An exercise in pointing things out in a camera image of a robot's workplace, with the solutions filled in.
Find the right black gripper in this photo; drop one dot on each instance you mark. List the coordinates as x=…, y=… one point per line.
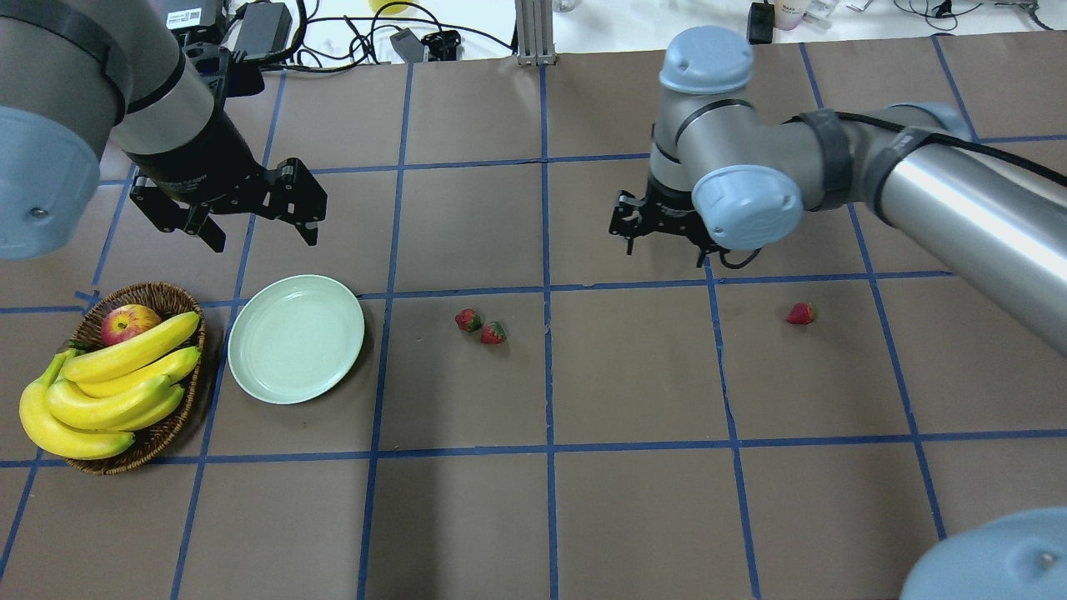
x=669, y=214

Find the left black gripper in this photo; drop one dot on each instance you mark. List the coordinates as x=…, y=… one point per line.
x=202, y=158

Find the greenish red strawberry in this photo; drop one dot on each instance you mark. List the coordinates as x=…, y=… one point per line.
x=493, y=333

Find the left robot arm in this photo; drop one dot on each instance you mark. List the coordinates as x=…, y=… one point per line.
x=78, y=75

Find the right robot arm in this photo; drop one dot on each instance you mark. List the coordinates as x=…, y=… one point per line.
x=725, y=180

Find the light green plate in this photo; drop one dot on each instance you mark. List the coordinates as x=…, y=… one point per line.
x=296, y=339

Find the wicker basket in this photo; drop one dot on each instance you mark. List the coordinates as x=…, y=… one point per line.
x=166, y=299

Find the red apple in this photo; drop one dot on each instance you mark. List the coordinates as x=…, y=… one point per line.
x=127, y=321

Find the black power adapter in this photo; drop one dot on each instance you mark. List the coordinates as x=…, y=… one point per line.
x=263, y=29

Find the yellow banana bunch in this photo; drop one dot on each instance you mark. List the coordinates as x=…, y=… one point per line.
x=87, y=404

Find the white paper cup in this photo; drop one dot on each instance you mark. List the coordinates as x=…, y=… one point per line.
x=788, y=14

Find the aluminium frame post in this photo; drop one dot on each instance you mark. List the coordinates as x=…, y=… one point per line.
x=535, y=33

